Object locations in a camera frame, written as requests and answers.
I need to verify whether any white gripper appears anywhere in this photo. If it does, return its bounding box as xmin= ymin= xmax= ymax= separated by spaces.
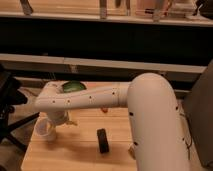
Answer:
xmin=47 ymin=111 xmax=77 ymax=126

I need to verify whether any white ceramic cup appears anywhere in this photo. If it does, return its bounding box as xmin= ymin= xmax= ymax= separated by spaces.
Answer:
xmin=35 ymin=118 xmax=56 ymax=141

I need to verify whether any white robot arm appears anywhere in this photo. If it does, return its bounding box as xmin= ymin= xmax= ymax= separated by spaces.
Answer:
xmin=35 ymin=73 xmax=190 ymax=171

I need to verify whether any green round object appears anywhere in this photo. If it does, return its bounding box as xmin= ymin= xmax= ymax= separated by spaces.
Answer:
xmin=62 ymin=81 xmax=86 ymax=93

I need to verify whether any small orange object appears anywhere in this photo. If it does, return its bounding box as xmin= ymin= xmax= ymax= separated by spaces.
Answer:
xmin=101 ymin=108 xmax=108 ymax=113

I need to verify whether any black cylindrical object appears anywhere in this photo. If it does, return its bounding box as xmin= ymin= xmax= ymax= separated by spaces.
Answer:
xmin=97 ymin=129 xmax=109 ymax=154

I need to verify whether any long wooden shelf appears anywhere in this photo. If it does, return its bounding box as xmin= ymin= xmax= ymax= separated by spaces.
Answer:
xmin=0 ymin=53 xmax=207 ymax=74

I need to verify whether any grey box at right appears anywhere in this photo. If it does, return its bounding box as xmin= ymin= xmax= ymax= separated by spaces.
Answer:
xmin=183 ymin=59 xmax=213 ymax=170

